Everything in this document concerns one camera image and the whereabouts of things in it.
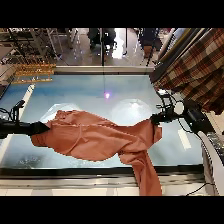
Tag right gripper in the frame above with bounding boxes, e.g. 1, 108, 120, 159
149, 112, 168, 126

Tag stack of brown clothes hangers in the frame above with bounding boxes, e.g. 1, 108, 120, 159
12, 62, 57, 85

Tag orange pants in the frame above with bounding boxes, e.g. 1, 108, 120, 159
30, 109, 164, 197

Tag checked shirt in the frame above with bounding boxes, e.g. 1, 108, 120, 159
153, 27, 224, 116

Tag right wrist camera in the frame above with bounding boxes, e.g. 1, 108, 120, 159
155, 89, 174, 115

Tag silver frame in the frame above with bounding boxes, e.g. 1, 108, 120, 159
0, 174, 214, 197

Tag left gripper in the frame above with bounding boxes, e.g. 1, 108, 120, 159
28, 120, 51, 137

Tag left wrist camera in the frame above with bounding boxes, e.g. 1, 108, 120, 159
11, 99, 27, 122

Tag person's legs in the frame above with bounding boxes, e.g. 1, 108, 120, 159
87, 27, 117, 52

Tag black cable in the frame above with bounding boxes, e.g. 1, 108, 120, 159
184, 181, 208, 197

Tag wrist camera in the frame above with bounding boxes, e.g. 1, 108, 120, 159
11, 99, 27, 122
155, 89, 174, 115

